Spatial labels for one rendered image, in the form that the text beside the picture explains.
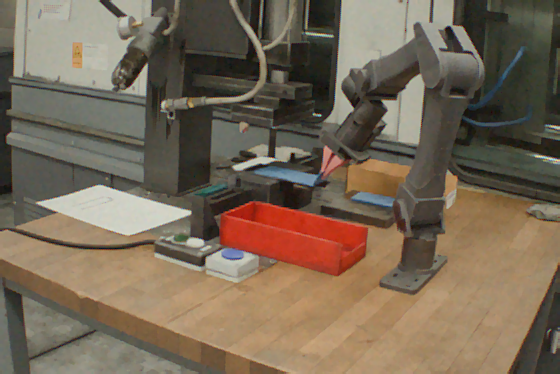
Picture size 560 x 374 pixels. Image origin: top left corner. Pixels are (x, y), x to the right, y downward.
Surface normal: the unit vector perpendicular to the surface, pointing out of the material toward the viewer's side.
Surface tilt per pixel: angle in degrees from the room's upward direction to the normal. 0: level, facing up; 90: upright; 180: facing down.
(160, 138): 90
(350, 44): 90
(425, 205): 104
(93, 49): 90
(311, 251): 90
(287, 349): 0
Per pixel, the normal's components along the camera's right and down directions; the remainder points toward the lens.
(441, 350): 0.07, -0.96
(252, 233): -0.50, 0.20
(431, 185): 0.32, 0.50
